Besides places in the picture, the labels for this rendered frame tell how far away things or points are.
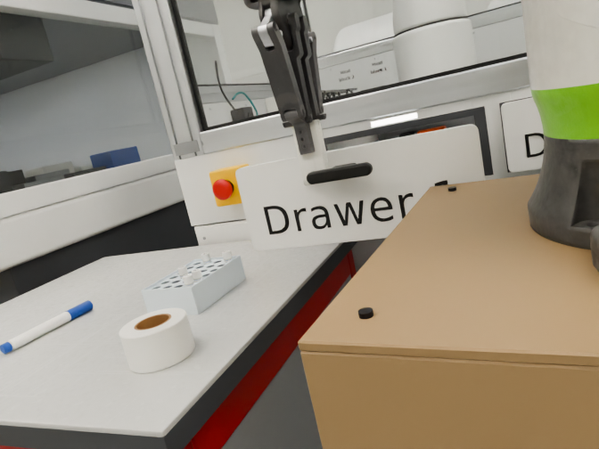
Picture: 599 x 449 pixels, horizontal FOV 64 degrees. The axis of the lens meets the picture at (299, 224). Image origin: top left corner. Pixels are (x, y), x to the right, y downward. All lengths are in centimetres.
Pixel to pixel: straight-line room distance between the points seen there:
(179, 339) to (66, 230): 80
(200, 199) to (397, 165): 59
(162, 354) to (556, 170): 38
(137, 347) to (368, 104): 57
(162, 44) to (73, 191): 45
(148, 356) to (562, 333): 39
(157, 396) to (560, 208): 36
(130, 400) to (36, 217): 80
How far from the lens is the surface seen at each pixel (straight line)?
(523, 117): 84
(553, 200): 33
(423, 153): 54
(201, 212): 105
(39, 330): 76
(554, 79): 32
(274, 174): 59
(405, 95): 86
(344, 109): 89
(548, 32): 32
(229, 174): 95
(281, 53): 51
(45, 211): 125
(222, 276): 68
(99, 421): 48
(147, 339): 51
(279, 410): 62
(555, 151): 34
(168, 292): 65
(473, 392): 24
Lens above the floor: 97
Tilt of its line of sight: 12 degrees down
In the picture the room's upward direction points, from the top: 12 degrees counter-clockwise
